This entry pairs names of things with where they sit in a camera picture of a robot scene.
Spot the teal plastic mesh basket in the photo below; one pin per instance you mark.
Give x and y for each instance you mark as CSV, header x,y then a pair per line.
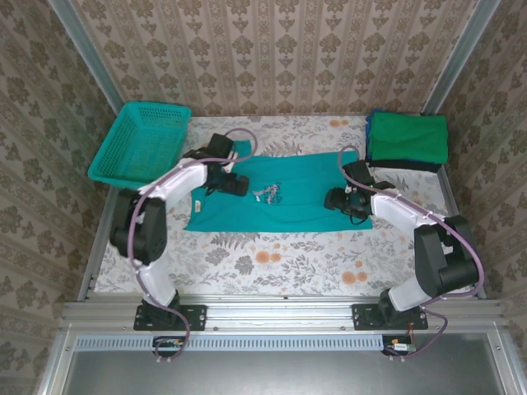
x,y
136,144

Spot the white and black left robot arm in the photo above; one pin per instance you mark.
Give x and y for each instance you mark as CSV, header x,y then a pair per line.
x,y
185,185

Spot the aluminium table side rail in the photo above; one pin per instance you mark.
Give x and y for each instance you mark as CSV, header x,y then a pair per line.
x,y
448,193
88,280

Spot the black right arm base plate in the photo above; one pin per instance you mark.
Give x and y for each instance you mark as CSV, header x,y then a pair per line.
x,y
364,319

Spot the aluminium frame post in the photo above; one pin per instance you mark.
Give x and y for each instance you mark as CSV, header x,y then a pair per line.
x,y
461,53
82,45

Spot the green folded t-shirt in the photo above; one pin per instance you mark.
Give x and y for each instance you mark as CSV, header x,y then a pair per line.
x,y
407,136

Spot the floral tablecloth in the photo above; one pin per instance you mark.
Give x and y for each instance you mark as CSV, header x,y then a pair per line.
x,y
288,255

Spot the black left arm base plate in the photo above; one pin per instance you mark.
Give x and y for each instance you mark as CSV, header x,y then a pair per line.
x,y
197,317

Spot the black folded t-shirt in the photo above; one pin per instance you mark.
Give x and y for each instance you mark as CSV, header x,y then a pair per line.
x,y
403,166

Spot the teal t-shirt with print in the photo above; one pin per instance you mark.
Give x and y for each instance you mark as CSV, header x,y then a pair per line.
x,y
288,214

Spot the grey metal sheet panel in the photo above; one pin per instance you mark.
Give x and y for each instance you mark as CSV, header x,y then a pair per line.
x,y
267,374

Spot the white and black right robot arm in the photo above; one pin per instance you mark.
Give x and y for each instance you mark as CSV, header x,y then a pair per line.
x,y
395,210

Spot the aluminium mounting rail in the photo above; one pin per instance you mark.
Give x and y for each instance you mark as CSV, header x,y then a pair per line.
x,y
280,317

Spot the blue folded t-shirt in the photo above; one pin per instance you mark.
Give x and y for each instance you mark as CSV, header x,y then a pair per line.
x,y
368,144

